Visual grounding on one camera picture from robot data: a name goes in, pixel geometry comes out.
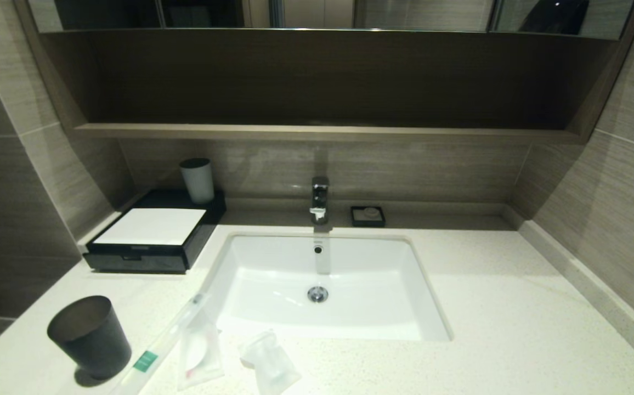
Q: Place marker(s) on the black cup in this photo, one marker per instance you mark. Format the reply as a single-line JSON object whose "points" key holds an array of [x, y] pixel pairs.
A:
{"points": [[95, 345]]}

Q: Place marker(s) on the black drawer box white top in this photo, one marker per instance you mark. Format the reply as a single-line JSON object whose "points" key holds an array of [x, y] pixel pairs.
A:
{"points": [[147, 258]]}

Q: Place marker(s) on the chrome faucet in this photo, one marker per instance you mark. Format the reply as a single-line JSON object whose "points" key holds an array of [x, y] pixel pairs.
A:
{"points": [[320, 197]]}

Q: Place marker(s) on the black soap dish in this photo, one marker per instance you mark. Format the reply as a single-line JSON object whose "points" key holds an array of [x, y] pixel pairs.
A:
{"points": [[356, 222]]}

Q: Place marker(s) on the beige soap bar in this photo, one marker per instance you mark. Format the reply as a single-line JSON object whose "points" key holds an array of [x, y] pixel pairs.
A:
{"points": [[371, 212]]}

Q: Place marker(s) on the chrome sink drain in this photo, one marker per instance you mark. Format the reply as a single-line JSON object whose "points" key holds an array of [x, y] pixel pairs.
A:
{"points": [[317, 294]]}

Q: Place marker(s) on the white sink basin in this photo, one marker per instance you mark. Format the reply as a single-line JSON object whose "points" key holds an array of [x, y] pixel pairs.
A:
{"points": [[350, 296]]}

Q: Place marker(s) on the grey white cup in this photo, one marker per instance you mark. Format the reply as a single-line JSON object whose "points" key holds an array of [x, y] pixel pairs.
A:
{"points": [[199, 184]]}

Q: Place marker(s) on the crumpled clear plastic sachet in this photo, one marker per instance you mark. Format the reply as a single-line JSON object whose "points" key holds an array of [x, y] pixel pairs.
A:
{"points": [[270, 365]]}

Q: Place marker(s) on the clear sachet cotton pads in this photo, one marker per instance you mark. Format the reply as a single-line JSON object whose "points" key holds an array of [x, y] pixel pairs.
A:
{"points": [[199, 351]]}

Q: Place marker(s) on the mirror cabinet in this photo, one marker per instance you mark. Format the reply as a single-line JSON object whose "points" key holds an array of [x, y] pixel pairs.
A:
{"points": [[421, 13]]}

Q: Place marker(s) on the toothbrush packet green label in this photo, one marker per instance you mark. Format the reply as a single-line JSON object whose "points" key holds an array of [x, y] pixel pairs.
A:
{"points": [[144, 362]]}

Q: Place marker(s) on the brown wooden wall shelf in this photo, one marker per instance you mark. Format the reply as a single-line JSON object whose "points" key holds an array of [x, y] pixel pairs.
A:
{"points": [[322, 131]]}

